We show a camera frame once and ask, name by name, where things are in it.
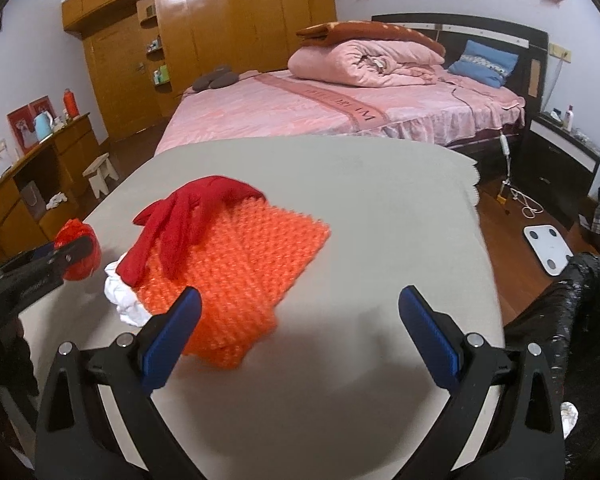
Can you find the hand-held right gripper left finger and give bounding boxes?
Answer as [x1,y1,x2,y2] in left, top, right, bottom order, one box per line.
[35,286,203,480]

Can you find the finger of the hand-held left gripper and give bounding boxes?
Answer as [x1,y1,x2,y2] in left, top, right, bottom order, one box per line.
[44,235,96,269]

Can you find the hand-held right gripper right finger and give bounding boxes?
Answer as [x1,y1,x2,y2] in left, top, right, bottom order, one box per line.
[398,285,567,480]

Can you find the red plastic bag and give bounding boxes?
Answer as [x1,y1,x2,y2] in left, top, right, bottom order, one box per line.
[55,218,102,282]

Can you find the white tissue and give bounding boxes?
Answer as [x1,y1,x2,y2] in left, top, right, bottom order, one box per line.
[103,260,154,327]

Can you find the orange mesh foam sheet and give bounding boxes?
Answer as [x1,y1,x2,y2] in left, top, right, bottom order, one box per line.
[135,199,332,372]

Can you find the red glove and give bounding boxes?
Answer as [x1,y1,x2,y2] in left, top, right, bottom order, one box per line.
[116,175,269,287]

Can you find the bin with black liner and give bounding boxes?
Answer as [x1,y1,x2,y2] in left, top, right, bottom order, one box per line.
[502,252,600,480]

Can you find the grey wrapper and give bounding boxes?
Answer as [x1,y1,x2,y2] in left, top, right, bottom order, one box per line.
[559,401,579,437]

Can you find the wooden desk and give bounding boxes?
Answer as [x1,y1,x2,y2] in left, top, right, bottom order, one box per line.
[0,112,106,266]

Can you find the small white stool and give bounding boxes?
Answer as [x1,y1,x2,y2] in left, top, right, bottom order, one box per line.
[82,152,121,199]

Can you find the light blue kettle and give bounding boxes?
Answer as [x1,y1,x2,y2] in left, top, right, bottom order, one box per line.
[32,111,55,142]

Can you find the beige tablecloth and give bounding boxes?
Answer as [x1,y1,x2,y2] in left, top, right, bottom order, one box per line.
[17,135,507,480]

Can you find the red thermos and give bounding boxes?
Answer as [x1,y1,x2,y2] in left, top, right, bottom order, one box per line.
[62,88,80,120]

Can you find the white bathroom scale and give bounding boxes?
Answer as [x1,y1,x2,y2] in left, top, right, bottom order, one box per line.
[524,225,582,277]

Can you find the dark nightstand with white drawer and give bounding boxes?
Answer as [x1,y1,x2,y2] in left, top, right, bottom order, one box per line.
[517,111,600,231]

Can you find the grey slippers on bed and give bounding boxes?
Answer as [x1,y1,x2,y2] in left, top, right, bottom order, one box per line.
[192,65,239,92]

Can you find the bed with pink sheet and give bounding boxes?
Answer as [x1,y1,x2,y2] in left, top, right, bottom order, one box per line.
[155,12,551,162]

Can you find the wooden wardrobe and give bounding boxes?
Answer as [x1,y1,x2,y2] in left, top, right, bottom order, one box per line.
[61,0,337,142]

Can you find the blue pillow with patterned band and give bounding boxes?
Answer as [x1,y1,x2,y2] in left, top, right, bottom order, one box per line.
[447,40,521,89]

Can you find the folded pink quilt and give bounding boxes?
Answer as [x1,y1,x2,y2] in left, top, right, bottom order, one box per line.
[287,39,446,89]

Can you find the brown patterned pillow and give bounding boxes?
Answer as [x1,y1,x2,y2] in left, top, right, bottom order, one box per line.
[296,20,447,57]

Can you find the red picture frame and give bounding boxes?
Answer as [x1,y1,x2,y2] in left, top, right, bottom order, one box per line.
[7,107,39,156]
[30,96,54,121]

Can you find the white floor cable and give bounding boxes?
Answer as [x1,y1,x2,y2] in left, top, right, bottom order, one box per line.
[510,187,545,219]

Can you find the white corded controller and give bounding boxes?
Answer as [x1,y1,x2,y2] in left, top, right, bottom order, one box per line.
[452,84,512,161]

